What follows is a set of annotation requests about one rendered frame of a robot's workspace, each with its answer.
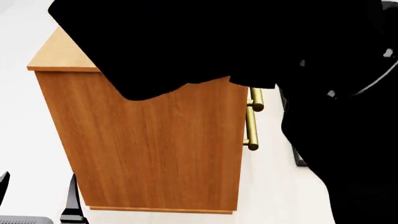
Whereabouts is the short brass cabinet handle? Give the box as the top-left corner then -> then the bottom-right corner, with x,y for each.
247,87 -> 265,113

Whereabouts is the long brass cabinet handle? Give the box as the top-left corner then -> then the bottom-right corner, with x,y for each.
243,106 -> 260,151

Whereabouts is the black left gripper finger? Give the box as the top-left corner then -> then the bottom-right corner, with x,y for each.
60,173 -> 90,224
0,170 -> 11,207

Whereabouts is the brown wooden cabinet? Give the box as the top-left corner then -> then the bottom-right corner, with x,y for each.
27,26 -> 249,215

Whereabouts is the thin grey cable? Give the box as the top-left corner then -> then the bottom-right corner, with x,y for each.
353,47 -> 398,98

